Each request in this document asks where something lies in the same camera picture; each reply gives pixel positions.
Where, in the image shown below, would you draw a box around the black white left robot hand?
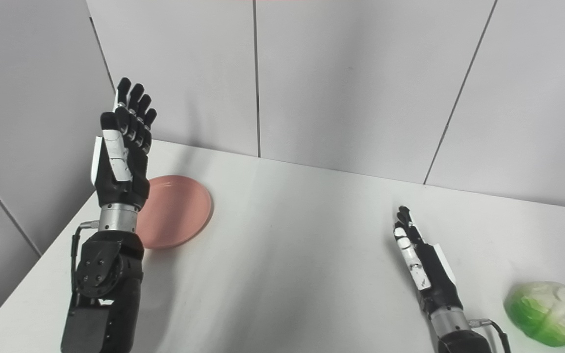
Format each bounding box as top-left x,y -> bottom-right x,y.
90,77 -> 158,210

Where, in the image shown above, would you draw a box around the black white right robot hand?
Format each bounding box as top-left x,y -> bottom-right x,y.
393,205 -> 463,314

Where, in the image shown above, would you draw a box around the pink round plate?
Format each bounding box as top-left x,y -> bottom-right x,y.
135,175 -> 213,250

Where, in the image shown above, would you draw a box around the green white cabbage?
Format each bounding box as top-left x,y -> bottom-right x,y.
503,281 -> 565,348

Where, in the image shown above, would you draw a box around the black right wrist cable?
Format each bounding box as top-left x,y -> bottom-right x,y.
469,319 -> 511,353

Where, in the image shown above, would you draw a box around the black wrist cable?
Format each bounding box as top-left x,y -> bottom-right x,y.
469,319 -> 511,353
71,221 -> 101,295

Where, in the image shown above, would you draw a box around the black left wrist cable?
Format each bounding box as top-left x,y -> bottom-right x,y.
71,221 -> 101,295

